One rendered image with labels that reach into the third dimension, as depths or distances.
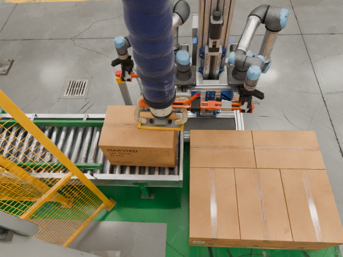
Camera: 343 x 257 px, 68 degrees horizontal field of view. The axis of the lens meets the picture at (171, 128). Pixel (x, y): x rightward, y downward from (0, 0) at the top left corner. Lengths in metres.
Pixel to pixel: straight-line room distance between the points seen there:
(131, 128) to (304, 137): 1.63
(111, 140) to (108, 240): 1.15
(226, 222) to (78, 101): 2.51
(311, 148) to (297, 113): 0.96
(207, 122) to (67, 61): 2.44
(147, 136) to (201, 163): 0.61
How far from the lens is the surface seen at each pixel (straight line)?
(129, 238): 2.79
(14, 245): 1.40
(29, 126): 1.50
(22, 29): 5.35
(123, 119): 2.17
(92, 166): 2.44
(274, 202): 2.35
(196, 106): 1.79
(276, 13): 1.89
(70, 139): 2.72
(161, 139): 2.01
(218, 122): 2.98
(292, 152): 2.59
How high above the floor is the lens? 2.71
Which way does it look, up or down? 59 degrees down
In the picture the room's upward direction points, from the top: 6 degrees counter-clockwise
